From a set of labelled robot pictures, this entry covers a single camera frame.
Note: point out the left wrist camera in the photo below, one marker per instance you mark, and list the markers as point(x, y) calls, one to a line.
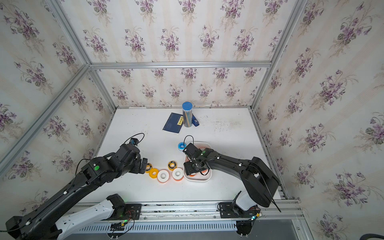
point(134, 141)

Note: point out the white plastic storage box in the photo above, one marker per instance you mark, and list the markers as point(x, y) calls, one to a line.
point(206, 175)

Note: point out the yellow black tape roll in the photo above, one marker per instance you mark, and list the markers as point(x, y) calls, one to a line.
point(172, 165)
point(149, 167)

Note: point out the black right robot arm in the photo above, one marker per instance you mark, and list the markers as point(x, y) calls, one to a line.
point(258, 179)

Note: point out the aluminium mounting rail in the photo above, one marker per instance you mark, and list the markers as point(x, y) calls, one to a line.
point(86, 215)

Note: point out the yellow black tape roll left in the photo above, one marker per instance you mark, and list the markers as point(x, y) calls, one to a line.
point(149, 167)

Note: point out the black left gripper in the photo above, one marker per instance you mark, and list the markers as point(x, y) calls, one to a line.
point(138, 169)

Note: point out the plain yellow tape roll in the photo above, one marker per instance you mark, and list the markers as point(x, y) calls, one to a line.
point(153, 173)

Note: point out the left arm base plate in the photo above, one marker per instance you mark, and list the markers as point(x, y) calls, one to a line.
point(129, 211)

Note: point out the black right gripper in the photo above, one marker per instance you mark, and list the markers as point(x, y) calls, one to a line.
point(187, 169)

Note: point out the dark blue book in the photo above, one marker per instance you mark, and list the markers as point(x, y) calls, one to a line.
point(174, 123)

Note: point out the small circuit board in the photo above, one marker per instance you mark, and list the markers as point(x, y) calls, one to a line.
point(115, 227)

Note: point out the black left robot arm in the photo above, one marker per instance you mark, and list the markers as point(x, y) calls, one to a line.
point(98, 171)

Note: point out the striped cylinder with blue lid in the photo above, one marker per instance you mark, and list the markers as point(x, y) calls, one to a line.
point(187, 114)

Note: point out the yellow black tape roll right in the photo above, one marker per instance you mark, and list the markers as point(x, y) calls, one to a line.
point(172, 165)

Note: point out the blue sealing tape roll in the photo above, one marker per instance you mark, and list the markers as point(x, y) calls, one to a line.
point(181, 146)

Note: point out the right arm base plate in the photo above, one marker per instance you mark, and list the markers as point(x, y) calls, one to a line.
point(229, 210)

